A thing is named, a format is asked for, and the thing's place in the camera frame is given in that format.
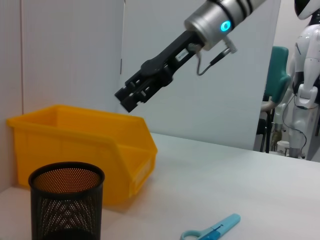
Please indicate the small white cup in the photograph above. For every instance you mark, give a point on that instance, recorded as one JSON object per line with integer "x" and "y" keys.
{"x": 283, "y": 146}

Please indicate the yellow plastic bin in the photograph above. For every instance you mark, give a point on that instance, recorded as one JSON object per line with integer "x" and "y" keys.
{"x": 75, "y": 150}

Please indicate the black mesh pen holder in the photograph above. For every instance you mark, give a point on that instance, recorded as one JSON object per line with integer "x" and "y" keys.
{"x": 67, "y": 212}

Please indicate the blue scissors with sheath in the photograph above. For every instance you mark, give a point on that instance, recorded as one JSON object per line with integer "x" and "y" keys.
{"x": 225, "y": 222}

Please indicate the teal chair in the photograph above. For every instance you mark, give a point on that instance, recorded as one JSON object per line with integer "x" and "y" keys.
{"x": 277, "y": 75}

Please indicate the white humanoid robot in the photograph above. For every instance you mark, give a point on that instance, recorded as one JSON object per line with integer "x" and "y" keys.
{"x": 308, "y": 50}

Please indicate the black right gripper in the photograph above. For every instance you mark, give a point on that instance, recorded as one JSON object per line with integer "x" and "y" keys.
{"x": 162, "y": 65}

